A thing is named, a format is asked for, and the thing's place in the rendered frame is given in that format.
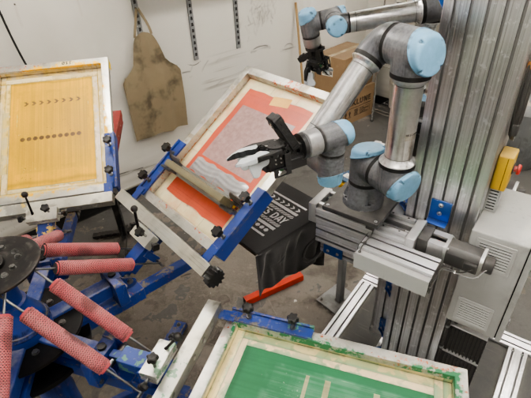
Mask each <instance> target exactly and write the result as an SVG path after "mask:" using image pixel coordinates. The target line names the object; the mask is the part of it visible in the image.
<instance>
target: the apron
mask: <svg viewBox="0 0 531 398"><path fill-rule="evenodd" d="M135 7H136V6H135ZM137 12H139V13H140V15H141V17H142V18H143V20H144V22H145V23H146V25H147V27H148V29H149V32H150V33H148V32H141V33H139V34H138V35H137V36H136V31H137ZM152 33H153V32H152V29H151V28H150V25H149V23H148V21H147V20H146V19H145V16H144V15H143V13H142V12H141V11H140V9H139V7H136V8H135V11H134V53H133V57H134V66H133V68H132V70H131V72H130V74H129V75H128V76H127V78H125V81H124V83H123V87H124V91H125V94H126V99H127V103H128V107H129V110H130V116H131V119H132V123H133V127H134V132H135V136H136V140H137V141H139V140H143V139H146V138H150V137H153V136H155V135H157V134H158V133H163V132H169V131H173V130H175V129H176V128H177V127H179V126H185V125H188V122H187V113H186V100H185V94H184V88H183V79H182V74H181V69H180V68H179V67H178V66H177V65H175V64H173V63H171V62H169V61H168V60H167V59H166V58H165V57H164V53H163V51H162V50H161V48H160V45H159V44H158V42H157V41H156V39H155V37H154V36H153V35H152Z"/></svg>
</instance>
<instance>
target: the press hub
mask: <svg viewBox="0 0 531 398"><path fill-rule="evenodd" d="M40 258H41V250H40V247H39V245H38V244H37V243H36V242H35V241H34V240H32V239H30V238H26V237H23V236H5V237H0V295H2V296H3V294H5V293H6V298H7V299H8V300H10V301H11V302H12V303H14V304H15V305H17V306H18V307H20V308H21V309H22V310H26V309H27V308H28V307H31V306H32V307H34V308H35V309H36V310H38V311H39V312H40V313H42V314H44V315H45V316H46V317H48V318H50V319H51V320H52V321H54V322H55V323H56V324H58V325H60V326H61V327H63V328H64V329H65V330H66V331H68V332H70V333H71V334H74V335H77V336H82V337H85V338H88V339H90V340H91V339H92V330H91V327H90V324H89V323H88V324H86V325H84V326H82V323H83V318H84V315H83V314H82V313H80V312H79V311H77V310H75V309H72V310H70V311H68V312H66V313H65V314H63V315H61V316H59V317H57V318H55V319H53V317H52V313H51V311H50V309H49V307H51V306H53V305H55V304H57V303H59V302H61V301H62V300H61V299H60V298H59V297H58V296H56V295H54V294H53V293H52V292H50V291H49V290H50V288H45V289H44V292H43V297H42V299H41V301H40V300H36V299H34V298H31V297H28V296H27V291H26V292H24V291H22V290H19V288H18V285H19V284H21V283H22V282H23V281H25V280H26V279H27V278H28V277H29V276H30V275H31V274H32V273H33V271H34V270H35V269H36V267H37V265H38V264H39V262H40ZM6 314H11V316H13V342H12V351H16V350H20V349H22V348H25V349H26V352H25V354H24V358H23V362H22V364H21V368H20V372H19V374H18V377H19V379H21V378H23V377H27V376H28V375H31V374H34V373H36V374H35V377H34V381H33V383H32V389H31V392H30V397H31V398H34V397H36V396H40V397H41V398H83V397H82V395H81V394H80V392H79V390H78V388H77V386H76V384H75V381H74V379H73V377H72V376H71V374H72V373H73V372H74V371H73V369H72V368H69V367H67V366H63V365H60V364H58V363H55V362H53V361H55V360H56V359H57V358H58V357H59V356H61V355H62V354H63V353H64V351H63V350H62V349H58V348H56V347H52V346H48V345H46V344H42V343H39V339H40V338H41V337H42V336H41V335H40V334H38V333H37V332H35V331H34V330H32V329H31V328H29V327H28V326H27V325H25V324H23V323H22V322H20V321H19V320H20V318H19V316H20V315H21V314H22V312H21V311H19V310H17V309H16V308H14V307H13V306H11V305H10V304H9V303H6ZM81 326H82V327H81Z"/></svg>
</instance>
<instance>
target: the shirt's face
mask: <svg viewBox="0 0 531 398"><path fill-rule="evenodd" d="M275 190H276V191H277V192H279V193H282V194H283V195H285V196H286V197H288V198H290V199H292V200H293V201H295V202H297V203H298V204H300V205H302V206H303V207H305V208H307V210H306V211H305V212H302V213H301V214H299V215H298V216H296V217H294V218H293V219H291V220H289V221H288V222H286V223H284V224H282V225H281V226H279V227H278V228H276V229H274V230H273V231H271V232H270V233H268V234H266V235H264V236H261V235H259V234H258V233H256V232H255V231H253V230H252V229H250V230H249V231H248V232H247V233H246V234H245V236H244V237H243V239H242V240H241V241H240V243H242V244H243V245H244V246H245V247H246V248H248V249H249V250H251V251H252V252H253V253H255V254H257V253H258V252H260V251H261V250H263V249H265V248H266V247H267V246H270V245H271V244H273V243H274V242H276V241H277V240H279V239H281V238H283V237H284V236H285V235H287V234H289V233H290V232H292V231H294V230H295V229H296V228H298V227H300V226H302V225H304V224H305V223H306V222H308V221H310V220H309V219H308V216H309V202H310V201H311V200H312V199H313V198H312V197H309V196H308V195H306V194H305V193H302V192H301V191H299V190H297V189H295V188H293V187H292V186H290V185H288V184H286V183H285V182H281V184H280V185H279V186H278V187H277V188H276V189H275Z"/></svg>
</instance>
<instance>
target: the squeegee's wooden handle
mask: <svg viewBox="0 0 531 398"><path fill-rule="evenodd" d="M164 164H165V165H166V166H168V167H170V168H171V169H172V170H173V171H175V172H176V173H178V174H179V175H181V176H183V177H184V178H185V179H186V180H188V181H189V182H191V183H193V184H194V185H196V187H198V188H199V189H201V190H203V191H204V192H206V193H207V194H208V195H209V196H211V197H213V198H214V199H216V200H217V201H219V202H220V203H221V204H222V205H224V206H226V207H228V208H229V209H231V208H232V206H233V205H234V204H235V203H234V202H233V201H231V200H230V199H228V198H227V197H225V196H224V195H223V194H221V193H219V192H218V191H216V190H215V189H214V188H212V187H211V186H209V185H207V184H206V183H204V182H203V181H202V180H200V179H199V178H197V177H195V176H194V175H192V174H191V173H190V172H188V171H186V170H185V169H183V168H182V167H180V166H179V165H178V164H176V163H174V162H173V161H171V160H170V159H167V160H166V161H165V163H164Z"/></svg>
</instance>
